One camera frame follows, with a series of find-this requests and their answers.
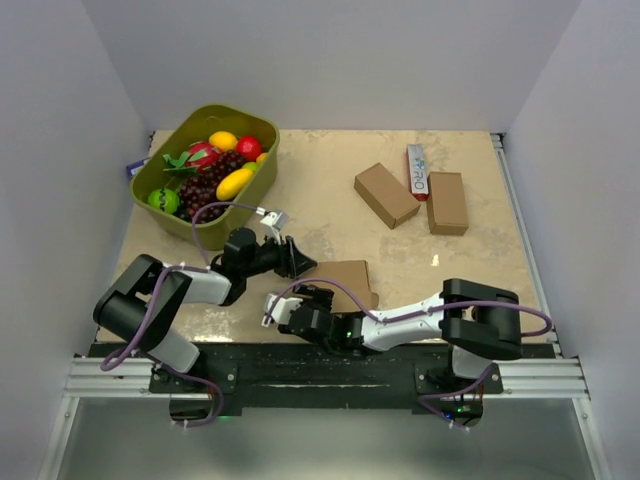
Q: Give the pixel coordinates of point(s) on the brown cardboard box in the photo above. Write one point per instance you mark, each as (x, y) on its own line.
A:
(354, 276)

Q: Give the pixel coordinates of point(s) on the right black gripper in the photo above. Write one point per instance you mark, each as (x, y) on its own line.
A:
(320, 297)

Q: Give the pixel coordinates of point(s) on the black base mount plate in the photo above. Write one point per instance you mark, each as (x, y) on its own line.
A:
(237, 376)

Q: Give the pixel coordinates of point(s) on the yellow toy mango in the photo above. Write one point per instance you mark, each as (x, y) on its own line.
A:
(231, 185)

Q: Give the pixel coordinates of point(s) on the closed brown box right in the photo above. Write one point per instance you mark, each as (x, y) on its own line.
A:
(446, 204)

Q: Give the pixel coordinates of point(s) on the green plastic basket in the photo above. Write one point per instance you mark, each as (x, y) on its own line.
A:
(165, 169)

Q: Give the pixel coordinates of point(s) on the red toy apple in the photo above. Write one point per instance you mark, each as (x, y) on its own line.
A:
(249, 147)

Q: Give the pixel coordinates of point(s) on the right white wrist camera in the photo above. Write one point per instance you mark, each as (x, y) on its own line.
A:
(279, 311)

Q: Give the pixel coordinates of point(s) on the green toy watermelon ball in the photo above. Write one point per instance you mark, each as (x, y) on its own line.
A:
(164, 199)

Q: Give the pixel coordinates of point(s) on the closed brown box middle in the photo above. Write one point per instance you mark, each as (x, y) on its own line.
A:
(386, 196)

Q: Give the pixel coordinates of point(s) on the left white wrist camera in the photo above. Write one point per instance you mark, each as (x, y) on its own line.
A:
(273, 222)

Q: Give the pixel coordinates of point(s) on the dark red toy grapes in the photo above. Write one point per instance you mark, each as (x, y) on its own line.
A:
(196, 192)

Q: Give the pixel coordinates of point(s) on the closed brown box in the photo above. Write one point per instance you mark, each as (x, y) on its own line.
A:
(386, 196)
(446, 204)

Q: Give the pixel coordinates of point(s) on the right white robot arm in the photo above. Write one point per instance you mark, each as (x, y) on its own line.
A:
(480, 323)

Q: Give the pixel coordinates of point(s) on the toothpaste box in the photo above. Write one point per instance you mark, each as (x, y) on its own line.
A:
(417, 172)

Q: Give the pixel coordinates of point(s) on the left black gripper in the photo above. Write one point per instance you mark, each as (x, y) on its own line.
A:
(291, 262)

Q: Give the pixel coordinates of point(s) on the purple toy grapes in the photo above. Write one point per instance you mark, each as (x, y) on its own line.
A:
(227, 163)

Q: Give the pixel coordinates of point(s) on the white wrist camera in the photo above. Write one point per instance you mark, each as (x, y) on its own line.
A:
(279, 311)
(273, 222)

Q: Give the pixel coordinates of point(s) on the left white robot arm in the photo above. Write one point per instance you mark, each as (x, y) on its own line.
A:
(141, 305)

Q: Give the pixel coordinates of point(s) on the pink toy dragon fruit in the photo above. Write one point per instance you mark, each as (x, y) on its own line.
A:
(202, 156)

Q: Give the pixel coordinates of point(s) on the yellow toy lemon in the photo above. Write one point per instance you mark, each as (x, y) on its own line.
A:
(223, 141)

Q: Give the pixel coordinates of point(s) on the blue white packet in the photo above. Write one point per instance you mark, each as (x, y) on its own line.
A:
(133, 168)

